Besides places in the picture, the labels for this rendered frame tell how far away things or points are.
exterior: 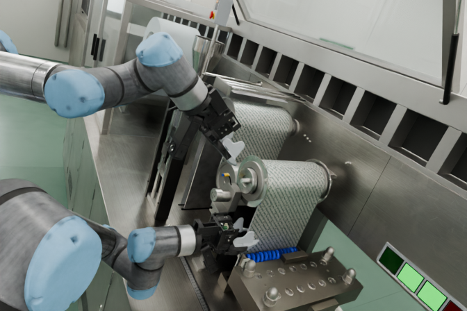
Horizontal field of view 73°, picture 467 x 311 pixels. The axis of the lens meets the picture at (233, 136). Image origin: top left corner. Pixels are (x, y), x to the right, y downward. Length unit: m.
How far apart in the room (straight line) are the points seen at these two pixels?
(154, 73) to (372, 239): 0.78
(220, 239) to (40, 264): 0.49
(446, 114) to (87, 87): 0.83
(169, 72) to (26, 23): 5.65
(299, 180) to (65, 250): 0.67
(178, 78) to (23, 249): 0.36
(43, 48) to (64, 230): 5.86
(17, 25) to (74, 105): 5.70
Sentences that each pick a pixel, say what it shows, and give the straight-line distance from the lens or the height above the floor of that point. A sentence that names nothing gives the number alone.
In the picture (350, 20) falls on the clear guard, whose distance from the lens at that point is 1.12.
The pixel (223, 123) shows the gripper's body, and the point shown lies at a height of 1.44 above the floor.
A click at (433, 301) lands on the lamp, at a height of 1.18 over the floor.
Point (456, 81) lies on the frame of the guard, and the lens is 1.00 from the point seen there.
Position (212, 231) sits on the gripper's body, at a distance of 0.85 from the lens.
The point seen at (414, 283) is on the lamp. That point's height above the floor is 1.18.
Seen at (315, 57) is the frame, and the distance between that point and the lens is 1.27.
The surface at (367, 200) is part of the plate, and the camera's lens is 1.06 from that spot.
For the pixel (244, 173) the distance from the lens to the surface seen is 0.92.
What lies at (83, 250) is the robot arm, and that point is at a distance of 0.50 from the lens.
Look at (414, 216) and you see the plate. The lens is 1.00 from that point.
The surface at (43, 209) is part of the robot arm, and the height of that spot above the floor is 1.33.
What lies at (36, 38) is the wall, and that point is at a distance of 6.25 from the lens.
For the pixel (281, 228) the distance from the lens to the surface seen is 1.03.
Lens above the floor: 1.66
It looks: 20 degrees down
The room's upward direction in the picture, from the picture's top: 19 degrees clockwise
